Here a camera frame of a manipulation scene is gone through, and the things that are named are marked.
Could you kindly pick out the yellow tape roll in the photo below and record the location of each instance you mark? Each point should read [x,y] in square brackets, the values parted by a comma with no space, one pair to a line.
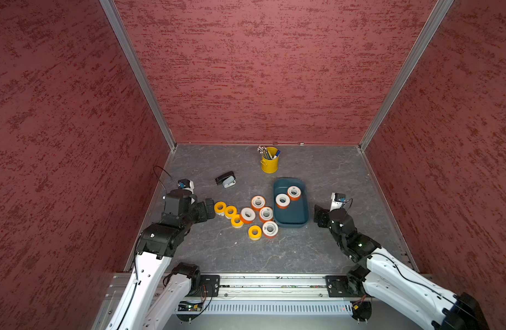
[255,233]
[236,221]
[230,212]
[220,208]

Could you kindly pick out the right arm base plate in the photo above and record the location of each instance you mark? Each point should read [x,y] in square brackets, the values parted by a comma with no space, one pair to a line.
[341,287]

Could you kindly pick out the left corner aluminium post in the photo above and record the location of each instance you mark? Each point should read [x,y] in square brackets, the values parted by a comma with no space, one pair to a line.
[122,36]

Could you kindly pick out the yellow pen cup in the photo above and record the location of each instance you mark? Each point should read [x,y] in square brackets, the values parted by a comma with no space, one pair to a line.
[269,166]

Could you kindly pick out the yellow tape roll bottom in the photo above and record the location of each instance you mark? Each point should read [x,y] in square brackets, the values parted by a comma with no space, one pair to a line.
[255,233]

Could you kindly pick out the orange tape roll top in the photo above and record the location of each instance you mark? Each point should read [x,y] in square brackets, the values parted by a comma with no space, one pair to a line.
[294,193]

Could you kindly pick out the pens in cup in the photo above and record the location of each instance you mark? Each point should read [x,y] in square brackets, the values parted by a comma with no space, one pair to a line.
[268,153]

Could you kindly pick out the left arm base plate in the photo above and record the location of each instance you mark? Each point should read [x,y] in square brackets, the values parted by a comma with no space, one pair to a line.
[211,285]

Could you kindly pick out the corner aluminium post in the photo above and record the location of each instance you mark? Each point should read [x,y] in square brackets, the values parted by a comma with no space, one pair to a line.
[122,36]
[427,33]

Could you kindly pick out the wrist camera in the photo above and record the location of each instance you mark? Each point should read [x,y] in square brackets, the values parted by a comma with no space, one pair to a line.
[338,200]
[186,186]

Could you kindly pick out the aluminium front rail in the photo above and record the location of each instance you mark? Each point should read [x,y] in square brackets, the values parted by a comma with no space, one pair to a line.
[252,286]

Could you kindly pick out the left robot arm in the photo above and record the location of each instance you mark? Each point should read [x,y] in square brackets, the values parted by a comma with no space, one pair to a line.
[151,295]

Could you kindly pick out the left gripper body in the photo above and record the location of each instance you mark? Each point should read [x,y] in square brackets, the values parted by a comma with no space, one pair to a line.
[197,214]

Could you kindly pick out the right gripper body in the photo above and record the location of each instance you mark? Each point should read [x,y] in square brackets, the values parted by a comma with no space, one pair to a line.
[330,228]

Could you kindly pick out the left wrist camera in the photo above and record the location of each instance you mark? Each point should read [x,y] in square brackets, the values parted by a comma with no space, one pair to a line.
[186,186]

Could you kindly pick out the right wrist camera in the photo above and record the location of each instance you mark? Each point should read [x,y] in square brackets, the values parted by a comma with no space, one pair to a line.
[338,200]

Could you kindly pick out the orange tape roll bottom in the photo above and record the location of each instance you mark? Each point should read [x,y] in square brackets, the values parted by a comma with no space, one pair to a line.
[270,229]

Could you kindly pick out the yellow tape roll left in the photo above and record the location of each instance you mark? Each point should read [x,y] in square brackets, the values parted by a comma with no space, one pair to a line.
[220,208]

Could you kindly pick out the orange tape roll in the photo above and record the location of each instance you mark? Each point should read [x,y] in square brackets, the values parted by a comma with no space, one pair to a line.
[247,215]
[282,201]
[265,214]
[258,202]
[294,193]
[270,229]

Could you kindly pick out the right corner aluminium post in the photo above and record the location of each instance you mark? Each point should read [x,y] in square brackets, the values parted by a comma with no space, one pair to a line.
[427,33]

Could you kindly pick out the black grey stapler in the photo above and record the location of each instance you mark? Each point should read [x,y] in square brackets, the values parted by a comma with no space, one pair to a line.
[226,180]

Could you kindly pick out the teal storage box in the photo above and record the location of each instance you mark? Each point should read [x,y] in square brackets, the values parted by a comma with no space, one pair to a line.
[296,215]

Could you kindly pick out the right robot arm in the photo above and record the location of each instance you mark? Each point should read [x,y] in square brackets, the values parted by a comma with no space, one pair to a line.
[378,274]

